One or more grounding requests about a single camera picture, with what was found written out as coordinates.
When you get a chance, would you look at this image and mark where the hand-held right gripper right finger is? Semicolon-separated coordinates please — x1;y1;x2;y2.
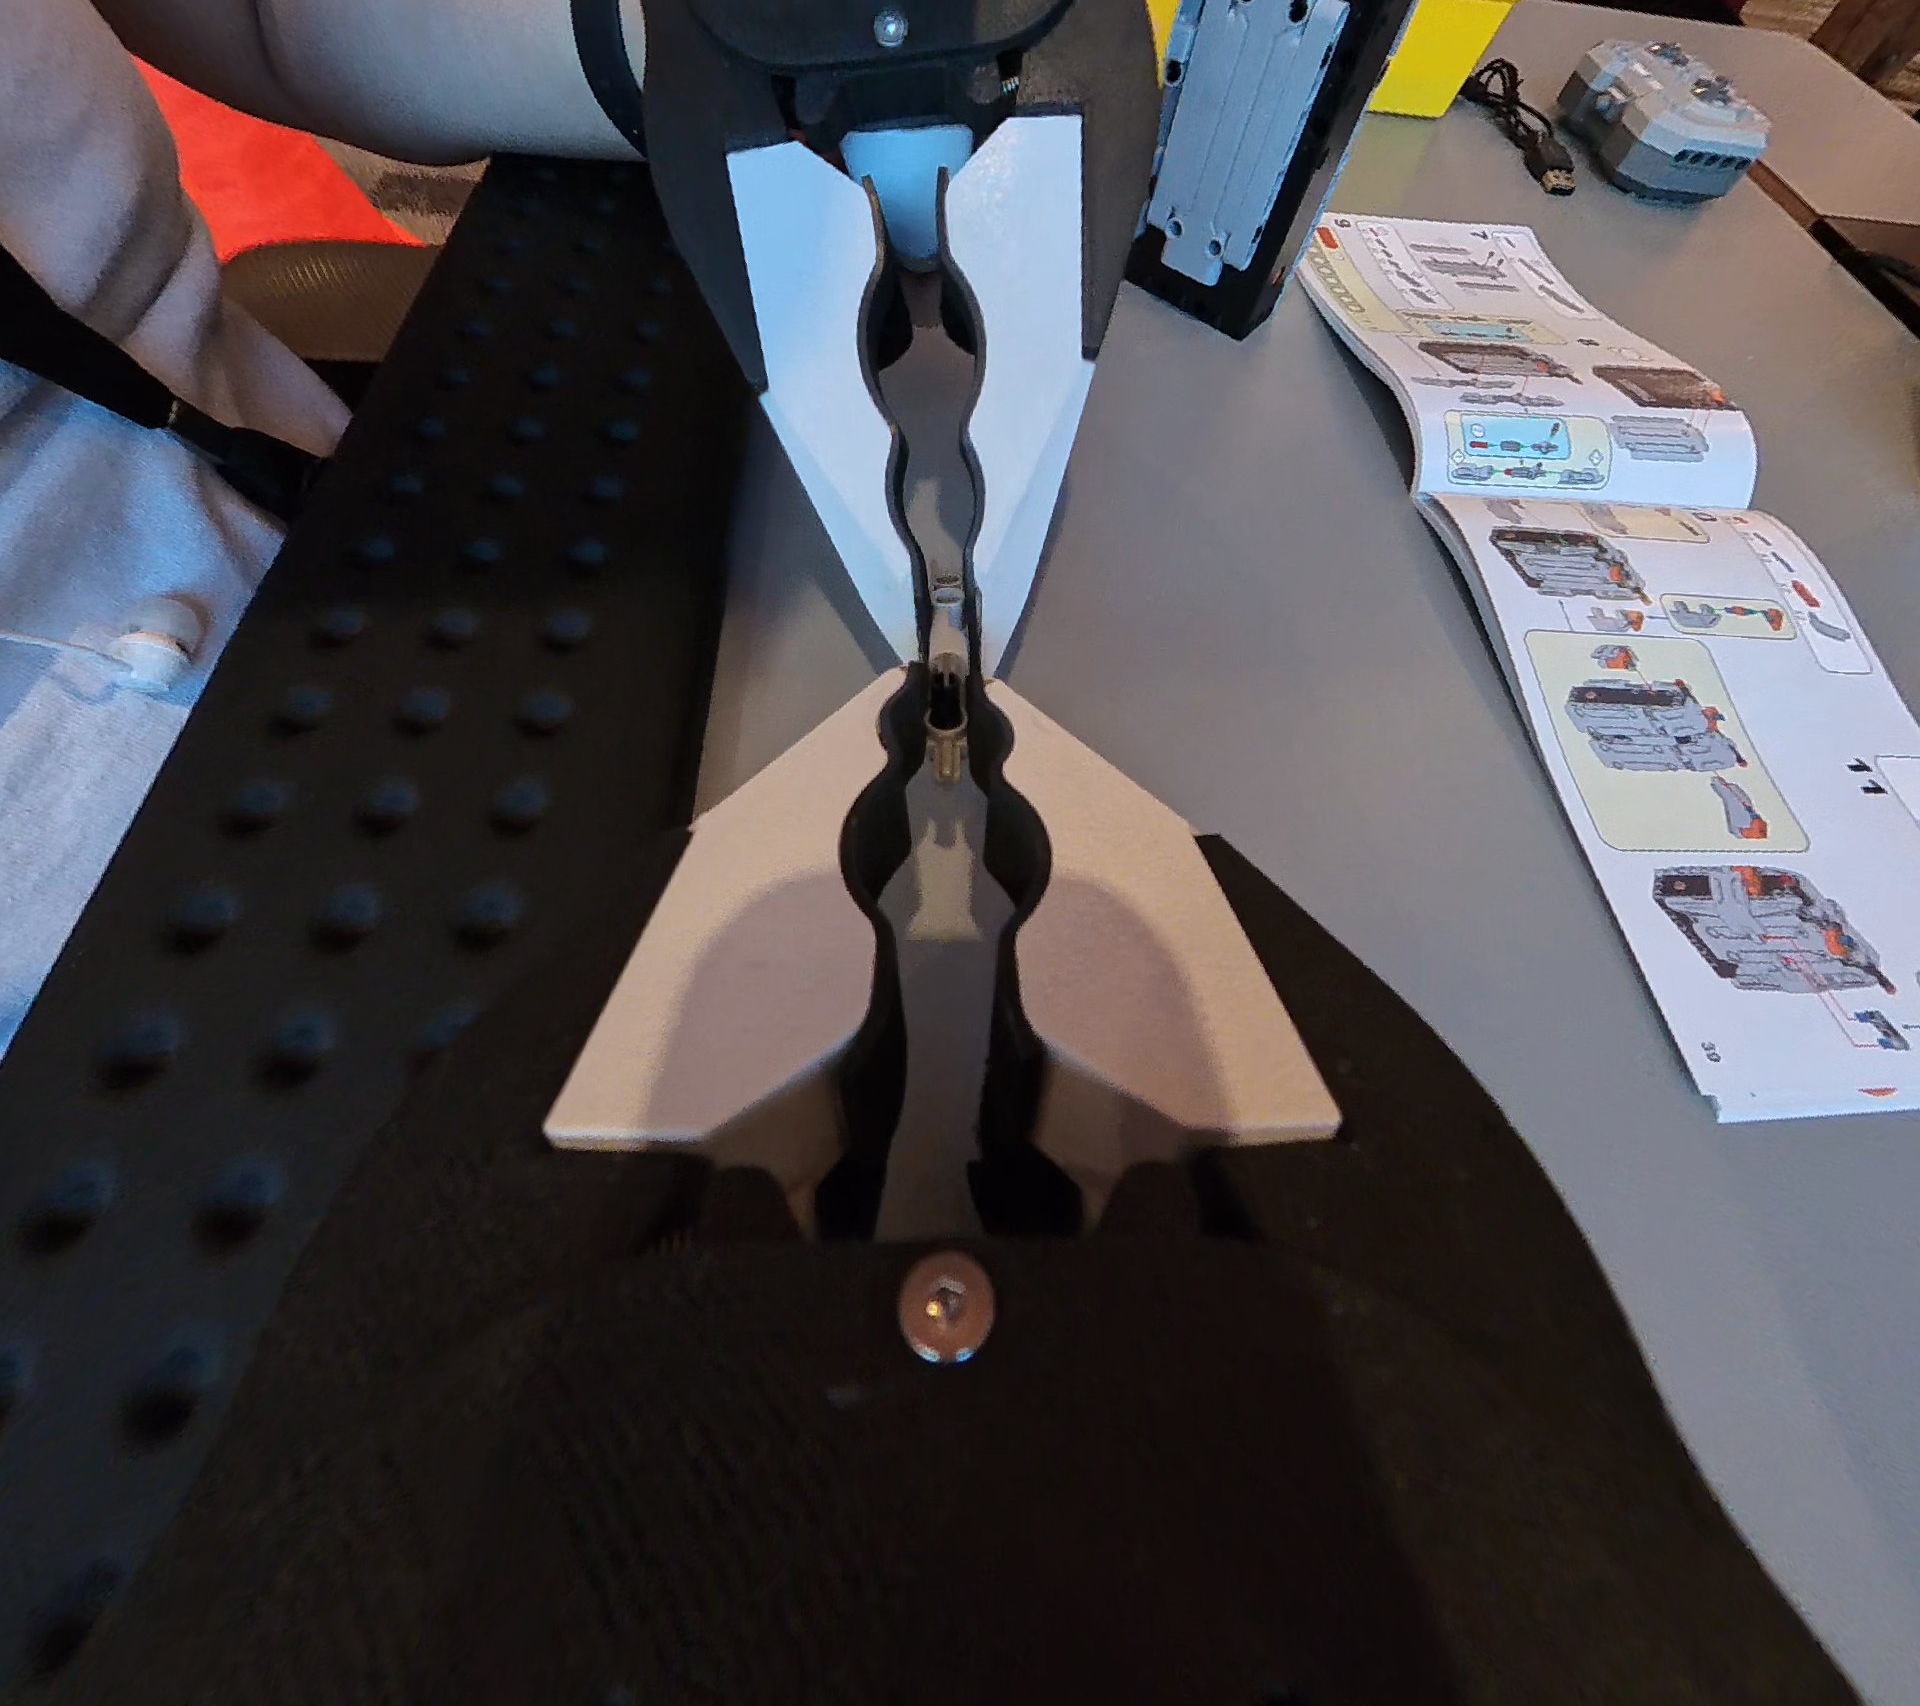
960;670;1344;1233

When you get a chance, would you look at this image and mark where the black studded mat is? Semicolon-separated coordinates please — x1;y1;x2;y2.
0;159;771;1706

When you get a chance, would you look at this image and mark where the black grey brick block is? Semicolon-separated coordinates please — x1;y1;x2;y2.
1124;0;1477;344

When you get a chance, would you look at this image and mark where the tan mesh chair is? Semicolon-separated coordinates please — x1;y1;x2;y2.
222;236;452;366

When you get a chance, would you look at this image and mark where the black wristband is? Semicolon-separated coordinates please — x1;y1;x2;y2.
566;0;670;156

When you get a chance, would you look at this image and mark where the white earphone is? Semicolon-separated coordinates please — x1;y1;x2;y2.
109;597;212;689

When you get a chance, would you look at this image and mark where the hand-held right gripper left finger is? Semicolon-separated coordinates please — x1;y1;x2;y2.
543;669;940;1236

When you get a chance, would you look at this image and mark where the black USB cable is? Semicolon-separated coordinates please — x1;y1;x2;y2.
1462;56;1581;198

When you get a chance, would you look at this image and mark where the grey desk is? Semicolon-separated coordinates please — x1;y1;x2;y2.
683;0;1920;1706

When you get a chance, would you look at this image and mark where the large orange traffic cone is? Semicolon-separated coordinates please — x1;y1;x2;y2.
135;56;430;269

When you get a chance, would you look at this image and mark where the grey remote control unit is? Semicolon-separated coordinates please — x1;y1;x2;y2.
1553;39;1777;209

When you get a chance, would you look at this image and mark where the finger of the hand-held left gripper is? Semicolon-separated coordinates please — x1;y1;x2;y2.
933;105;1095;677
725;134;940;674

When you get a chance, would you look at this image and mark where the white instruction booklet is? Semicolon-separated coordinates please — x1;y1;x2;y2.
1296;213;1920;1127

